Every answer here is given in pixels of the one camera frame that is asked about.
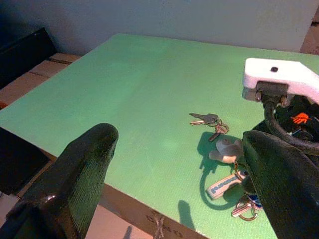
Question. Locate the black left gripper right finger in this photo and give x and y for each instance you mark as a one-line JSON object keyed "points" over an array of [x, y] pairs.
{"points": [[286, 189]]}

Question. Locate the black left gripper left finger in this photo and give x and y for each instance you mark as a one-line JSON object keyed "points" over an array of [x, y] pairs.
{"points": [[74, 179]]}

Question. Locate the key bunch with plush toy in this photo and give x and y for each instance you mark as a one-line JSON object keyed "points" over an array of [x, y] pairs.
{"points": [[225, 150]]}

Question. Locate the small silver key bunch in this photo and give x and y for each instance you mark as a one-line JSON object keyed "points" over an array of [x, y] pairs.
{"points": [[210, 119]]}

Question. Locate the plain brown cardboard box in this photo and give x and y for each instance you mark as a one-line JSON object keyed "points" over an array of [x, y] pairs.
{"points": [[310, 37]]}

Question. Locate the green table mat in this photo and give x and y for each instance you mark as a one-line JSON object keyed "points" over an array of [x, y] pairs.
{"points": [[124, 99]]}

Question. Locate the black flat panel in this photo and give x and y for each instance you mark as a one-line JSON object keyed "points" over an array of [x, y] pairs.
{"points": [[22, 54]]}

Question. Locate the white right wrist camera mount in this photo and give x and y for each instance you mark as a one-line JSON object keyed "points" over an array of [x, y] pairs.
{"points": [[279, 74]]}

